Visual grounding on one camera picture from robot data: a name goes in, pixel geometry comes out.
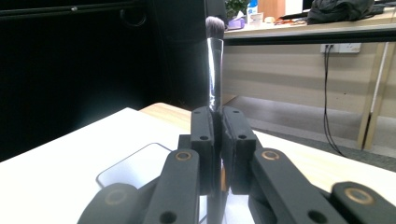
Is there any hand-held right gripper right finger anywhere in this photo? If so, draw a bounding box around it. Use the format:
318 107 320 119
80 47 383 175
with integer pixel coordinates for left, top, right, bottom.
220 106 263 196

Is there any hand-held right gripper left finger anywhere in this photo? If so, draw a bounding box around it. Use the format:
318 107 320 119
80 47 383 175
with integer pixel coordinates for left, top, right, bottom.
178 106 217 196

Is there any orange-tipped black makeup brush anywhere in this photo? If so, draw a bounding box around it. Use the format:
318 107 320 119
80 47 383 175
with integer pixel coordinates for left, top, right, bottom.
219 166 227 192

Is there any silver-ferrule black makeup brush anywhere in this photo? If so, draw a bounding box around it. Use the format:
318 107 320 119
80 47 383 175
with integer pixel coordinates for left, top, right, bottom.
205 16 228 224

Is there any clear acrylic organizer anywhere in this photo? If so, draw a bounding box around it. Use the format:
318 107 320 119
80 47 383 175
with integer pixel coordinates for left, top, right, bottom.
95 142 253 224

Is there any light wooden table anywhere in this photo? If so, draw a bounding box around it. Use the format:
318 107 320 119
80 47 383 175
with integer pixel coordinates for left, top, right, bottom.
138 102 396 194

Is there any purple tissue box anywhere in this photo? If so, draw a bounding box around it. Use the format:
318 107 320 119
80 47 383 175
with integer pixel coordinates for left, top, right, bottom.
227 17 247 31

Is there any green potted plant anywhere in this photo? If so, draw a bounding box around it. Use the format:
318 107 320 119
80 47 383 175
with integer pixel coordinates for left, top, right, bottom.
224 0 251 18

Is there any light wooden background desk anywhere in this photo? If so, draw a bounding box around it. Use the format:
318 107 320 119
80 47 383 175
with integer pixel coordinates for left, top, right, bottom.
223 7 396 152

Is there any blue and white bottle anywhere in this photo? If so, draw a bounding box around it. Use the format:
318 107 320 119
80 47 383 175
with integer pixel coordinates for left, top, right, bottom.
246 0 260 17

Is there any black curtain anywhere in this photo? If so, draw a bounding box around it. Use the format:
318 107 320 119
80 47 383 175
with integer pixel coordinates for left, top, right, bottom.
0 0 228 162

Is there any dark bag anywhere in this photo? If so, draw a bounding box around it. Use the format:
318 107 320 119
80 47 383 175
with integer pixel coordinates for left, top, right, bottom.
306 0 376 25

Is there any white table sheet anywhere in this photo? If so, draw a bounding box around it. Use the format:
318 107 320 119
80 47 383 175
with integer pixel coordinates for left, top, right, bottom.
0 106 396 224

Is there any black wall cable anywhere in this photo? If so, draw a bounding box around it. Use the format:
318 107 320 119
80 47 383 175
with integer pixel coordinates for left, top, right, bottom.
321 45 347 157

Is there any black horizontal frame bar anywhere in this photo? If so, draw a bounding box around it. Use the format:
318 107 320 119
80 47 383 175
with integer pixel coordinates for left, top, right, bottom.
223 23 396 47

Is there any white wall power outlet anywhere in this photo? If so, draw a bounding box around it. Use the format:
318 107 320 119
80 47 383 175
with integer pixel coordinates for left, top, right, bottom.
320 42 362 54

